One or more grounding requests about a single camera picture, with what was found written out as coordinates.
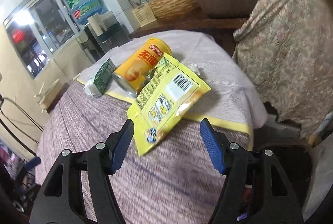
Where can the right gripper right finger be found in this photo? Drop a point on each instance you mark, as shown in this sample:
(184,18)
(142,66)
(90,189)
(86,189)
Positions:
(230,160)

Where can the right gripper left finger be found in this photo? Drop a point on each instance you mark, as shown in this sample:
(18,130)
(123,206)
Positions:
(60,199)

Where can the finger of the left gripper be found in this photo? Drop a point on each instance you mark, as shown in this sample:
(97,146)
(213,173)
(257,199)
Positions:
(32,163)

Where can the green white milk carton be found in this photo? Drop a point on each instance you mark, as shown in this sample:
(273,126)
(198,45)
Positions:
(98,84)

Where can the yellow chip can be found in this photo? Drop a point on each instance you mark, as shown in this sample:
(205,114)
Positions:
(130,74)

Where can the yellow snack bag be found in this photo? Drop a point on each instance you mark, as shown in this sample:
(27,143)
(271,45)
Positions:
(161,104)

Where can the black trash bin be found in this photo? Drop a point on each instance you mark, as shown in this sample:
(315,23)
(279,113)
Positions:
(276,185)

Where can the purple striped tablecloth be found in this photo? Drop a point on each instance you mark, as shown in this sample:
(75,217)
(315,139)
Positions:
(166,176)

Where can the water dispenser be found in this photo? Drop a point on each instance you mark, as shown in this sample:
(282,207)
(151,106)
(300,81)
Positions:
(96,45)

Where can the floral cloth cover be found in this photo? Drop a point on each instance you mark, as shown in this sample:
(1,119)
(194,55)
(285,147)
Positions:
(285,49)

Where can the blue water jug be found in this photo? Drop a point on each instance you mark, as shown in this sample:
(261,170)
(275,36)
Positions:
(83,9)

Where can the dark wooden counter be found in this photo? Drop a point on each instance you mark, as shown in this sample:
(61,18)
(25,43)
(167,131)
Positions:
(195,20)

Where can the beige utensil holder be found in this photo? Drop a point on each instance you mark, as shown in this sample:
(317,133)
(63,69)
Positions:
(144,15)

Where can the woven basin sink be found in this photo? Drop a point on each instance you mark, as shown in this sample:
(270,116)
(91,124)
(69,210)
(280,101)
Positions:
(167,10)

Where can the window frame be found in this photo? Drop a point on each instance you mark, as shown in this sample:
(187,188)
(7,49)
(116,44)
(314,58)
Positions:
(38,30)

